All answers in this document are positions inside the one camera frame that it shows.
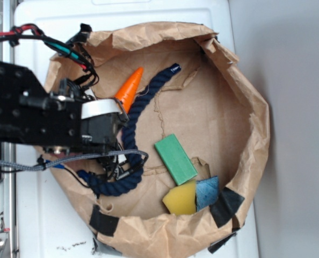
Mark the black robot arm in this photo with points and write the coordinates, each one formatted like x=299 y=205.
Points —
x=64 y=121

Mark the green rectangular block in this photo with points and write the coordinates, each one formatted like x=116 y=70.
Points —
x=175 y=159

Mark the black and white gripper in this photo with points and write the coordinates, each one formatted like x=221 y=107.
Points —
x=101 y=121

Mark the orange toy carrot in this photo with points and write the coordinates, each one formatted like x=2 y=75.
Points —
x=127 y=92

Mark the brown paper bag bin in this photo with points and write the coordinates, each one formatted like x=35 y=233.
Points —
x=220 y=119

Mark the white plastic tray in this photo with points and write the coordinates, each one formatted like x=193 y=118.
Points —
x=48 y=225

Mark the aluminium frame rail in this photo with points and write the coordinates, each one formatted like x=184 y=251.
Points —
x=8 y=220

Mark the yellow and blue sponge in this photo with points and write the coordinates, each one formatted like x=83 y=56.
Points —
x=192 y=196

